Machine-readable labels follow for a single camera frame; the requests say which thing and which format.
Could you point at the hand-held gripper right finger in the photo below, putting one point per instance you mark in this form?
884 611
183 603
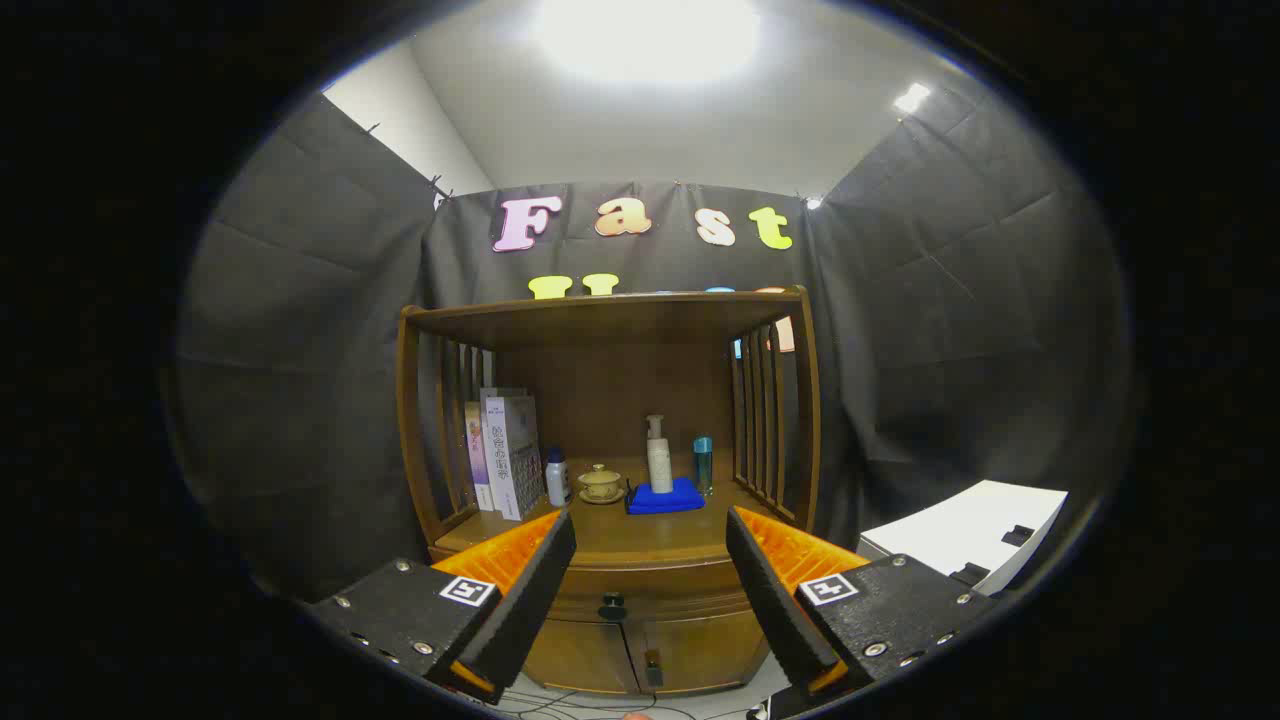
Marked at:
770 600

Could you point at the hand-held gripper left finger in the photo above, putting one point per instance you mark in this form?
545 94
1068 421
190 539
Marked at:
535 590

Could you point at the wooden drawer with black knob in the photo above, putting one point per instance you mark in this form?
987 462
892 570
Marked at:
660 590

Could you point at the wooden cabinet door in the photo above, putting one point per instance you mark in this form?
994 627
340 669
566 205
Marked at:
580 655
700 650

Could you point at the wooden countertop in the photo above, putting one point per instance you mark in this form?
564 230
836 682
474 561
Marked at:
640 535

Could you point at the white drawer unit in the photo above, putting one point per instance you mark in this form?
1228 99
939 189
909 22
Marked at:
960 530

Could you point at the brown wooden cabinet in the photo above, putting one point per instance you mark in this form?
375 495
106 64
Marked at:
610 325

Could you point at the white bottle with blue cap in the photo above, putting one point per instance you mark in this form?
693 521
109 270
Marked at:
557 480

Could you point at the yellow lidded teacup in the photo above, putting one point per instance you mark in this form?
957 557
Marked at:
600 485

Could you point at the thick white book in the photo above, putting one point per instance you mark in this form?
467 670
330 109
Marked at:
515 460

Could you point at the thin purple book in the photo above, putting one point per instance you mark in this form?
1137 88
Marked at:
477 460

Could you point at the folded blue cloth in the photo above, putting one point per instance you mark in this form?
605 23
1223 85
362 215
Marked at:
665 498

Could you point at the clear blue bottle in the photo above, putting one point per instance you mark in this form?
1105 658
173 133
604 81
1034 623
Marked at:
703 465

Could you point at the white pump bottle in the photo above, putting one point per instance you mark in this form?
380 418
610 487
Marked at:
659 465

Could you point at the small ceiling light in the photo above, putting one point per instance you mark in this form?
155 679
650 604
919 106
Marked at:
911 97

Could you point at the large ceiling light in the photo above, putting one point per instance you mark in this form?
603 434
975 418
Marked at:
645 35

